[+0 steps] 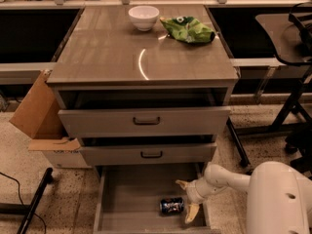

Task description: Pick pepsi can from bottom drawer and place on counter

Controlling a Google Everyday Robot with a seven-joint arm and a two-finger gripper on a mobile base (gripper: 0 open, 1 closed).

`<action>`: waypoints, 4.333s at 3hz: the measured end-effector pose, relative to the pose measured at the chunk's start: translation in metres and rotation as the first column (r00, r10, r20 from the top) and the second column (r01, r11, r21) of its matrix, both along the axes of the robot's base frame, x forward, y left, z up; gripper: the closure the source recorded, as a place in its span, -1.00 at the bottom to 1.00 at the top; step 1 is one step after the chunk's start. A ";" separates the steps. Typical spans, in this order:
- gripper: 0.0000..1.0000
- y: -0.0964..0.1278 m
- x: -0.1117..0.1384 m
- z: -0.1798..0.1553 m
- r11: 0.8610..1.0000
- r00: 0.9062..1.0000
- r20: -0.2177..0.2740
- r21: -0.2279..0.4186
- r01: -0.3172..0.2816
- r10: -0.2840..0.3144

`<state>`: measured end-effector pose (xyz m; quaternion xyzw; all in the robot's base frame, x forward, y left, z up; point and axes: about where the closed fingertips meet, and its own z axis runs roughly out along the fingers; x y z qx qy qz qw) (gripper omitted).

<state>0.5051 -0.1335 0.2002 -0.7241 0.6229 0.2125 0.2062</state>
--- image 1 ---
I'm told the grey drawer cabinet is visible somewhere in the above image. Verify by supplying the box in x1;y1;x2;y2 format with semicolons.
46;4;240;177

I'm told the black office chair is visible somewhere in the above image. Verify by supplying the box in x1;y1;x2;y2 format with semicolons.
286;123;312;174

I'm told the white ceramic bowl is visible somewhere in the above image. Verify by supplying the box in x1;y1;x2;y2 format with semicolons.
128;6;159;31

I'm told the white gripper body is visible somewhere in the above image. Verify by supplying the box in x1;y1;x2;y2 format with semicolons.
186;177;216;204

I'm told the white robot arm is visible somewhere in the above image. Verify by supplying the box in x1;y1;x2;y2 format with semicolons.
176;161;312;234

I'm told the black floor cable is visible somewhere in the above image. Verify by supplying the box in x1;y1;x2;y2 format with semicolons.
0;172;48;234

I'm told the top grey drawer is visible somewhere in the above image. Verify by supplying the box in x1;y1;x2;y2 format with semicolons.
58;106;230;137

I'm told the green chip bag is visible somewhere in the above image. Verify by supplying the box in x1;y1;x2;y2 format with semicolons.
160;17;215;44

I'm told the black table leg right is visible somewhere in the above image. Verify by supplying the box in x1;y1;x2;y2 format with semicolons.
226;118;250;167

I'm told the black table leg left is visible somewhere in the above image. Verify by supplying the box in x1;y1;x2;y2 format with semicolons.
0;167;54;234

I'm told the bottom grey drawer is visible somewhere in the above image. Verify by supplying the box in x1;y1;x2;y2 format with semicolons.
94;163;221;234

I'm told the blue pepsi can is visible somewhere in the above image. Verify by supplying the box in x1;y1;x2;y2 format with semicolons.
159;197;184;215

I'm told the black table leg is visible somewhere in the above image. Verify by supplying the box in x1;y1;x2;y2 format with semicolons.
0;167;54;234
226;118;250;167

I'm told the grey drawer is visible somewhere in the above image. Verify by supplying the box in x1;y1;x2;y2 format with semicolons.
80;143;216;166
58;106;230;137
94;163;221;234

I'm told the middle grey drawer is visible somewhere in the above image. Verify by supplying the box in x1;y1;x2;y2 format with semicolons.
80;143;216;166

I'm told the brown cardboard box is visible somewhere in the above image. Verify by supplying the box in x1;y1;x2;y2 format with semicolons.
10;70;89;169

